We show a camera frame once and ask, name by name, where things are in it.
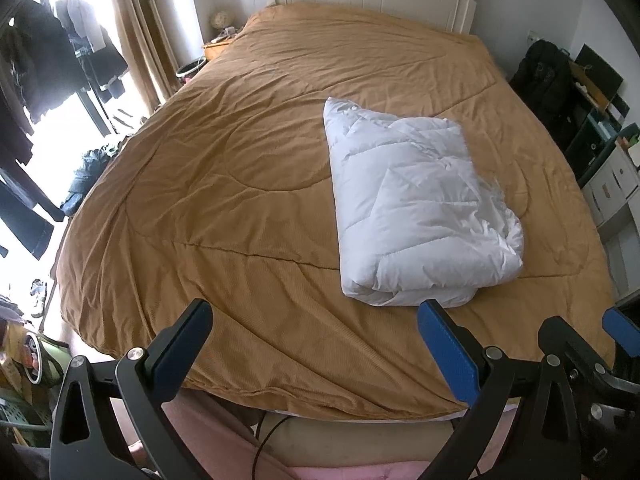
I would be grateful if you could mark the beige curtain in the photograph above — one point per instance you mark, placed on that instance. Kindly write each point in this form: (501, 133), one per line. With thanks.
(140, 25)

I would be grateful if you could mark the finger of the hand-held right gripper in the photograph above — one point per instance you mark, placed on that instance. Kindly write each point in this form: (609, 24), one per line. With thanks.
(562, 335)
(620, 325)

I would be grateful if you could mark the hanging dark clothes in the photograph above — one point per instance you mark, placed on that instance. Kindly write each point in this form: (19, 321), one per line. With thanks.
(37, 60)

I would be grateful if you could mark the green plastic basket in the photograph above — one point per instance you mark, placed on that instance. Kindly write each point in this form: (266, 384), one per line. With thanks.
(20, 415)

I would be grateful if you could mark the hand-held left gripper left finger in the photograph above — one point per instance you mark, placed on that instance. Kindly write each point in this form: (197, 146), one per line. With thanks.
(186, 345)

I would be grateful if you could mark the bed with tan quilt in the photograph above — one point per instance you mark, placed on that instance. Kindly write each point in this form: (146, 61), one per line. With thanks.
(225, 185)

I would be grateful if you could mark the round table lamp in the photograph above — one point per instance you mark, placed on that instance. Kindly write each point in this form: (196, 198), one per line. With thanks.
(220, 20)

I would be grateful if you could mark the white drawer cabinet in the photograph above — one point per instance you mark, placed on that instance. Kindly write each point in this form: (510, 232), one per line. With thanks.
(612, 180)

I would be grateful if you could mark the wooden nightstand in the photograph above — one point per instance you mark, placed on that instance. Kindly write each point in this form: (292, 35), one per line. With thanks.
(215, 50)

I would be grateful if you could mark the white puffer jacket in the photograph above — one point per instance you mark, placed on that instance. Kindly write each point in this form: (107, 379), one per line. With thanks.
(415, 200)

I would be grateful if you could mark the black backpack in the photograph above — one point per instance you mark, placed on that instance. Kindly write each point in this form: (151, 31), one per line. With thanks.
(545, 85)

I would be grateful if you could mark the white sneakers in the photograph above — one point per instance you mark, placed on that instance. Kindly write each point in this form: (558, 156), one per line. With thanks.
(39, 297)

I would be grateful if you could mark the round waste bin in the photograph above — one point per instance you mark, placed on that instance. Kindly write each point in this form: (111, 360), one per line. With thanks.
(190, 69)

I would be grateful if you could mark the beige bed base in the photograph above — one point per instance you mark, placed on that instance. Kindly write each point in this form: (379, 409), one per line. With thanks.
(350, 435)

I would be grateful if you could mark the round fan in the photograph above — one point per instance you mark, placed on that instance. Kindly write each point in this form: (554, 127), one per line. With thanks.
(35, 357)

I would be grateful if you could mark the teal metal shelf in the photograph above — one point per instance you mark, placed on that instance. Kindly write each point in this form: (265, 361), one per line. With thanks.
(597, 130)

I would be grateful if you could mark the pile of blue clothes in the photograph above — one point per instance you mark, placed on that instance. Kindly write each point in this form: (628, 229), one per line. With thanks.
(85, 170)

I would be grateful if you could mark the person's pink pants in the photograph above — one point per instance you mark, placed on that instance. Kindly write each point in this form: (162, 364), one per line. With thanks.
(210, 440)

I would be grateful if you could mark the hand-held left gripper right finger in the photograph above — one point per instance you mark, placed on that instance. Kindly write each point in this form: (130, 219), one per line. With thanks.
(450, 355)

